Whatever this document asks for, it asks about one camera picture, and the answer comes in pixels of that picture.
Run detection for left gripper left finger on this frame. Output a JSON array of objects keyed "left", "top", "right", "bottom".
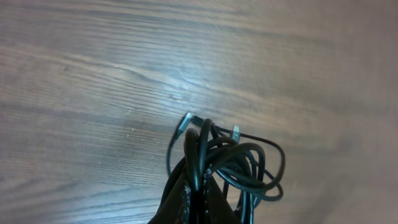
[{"left": 149, "top": 166, "right": 192, "bottom": 224}]

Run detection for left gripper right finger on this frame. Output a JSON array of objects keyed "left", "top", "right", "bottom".
[{"left": 203, "top": 177, "right": 241, "bottom": 224}]

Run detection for black usb cable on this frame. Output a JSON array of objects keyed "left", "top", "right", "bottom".
[{"left": 166, "top": 112, "right": 286, "bottom": 224}]

